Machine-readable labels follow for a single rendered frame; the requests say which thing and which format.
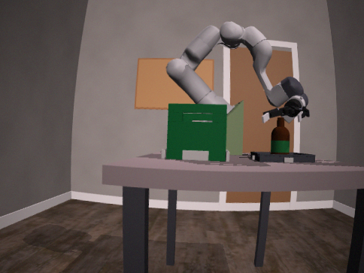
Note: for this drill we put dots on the brown bottle with green label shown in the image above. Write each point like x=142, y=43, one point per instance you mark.
x=280, y=138

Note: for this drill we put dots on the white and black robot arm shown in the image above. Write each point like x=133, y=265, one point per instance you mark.
x=230, y=35

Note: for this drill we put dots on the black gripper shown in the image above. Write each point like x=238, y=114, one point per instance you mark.
x=291, y=111

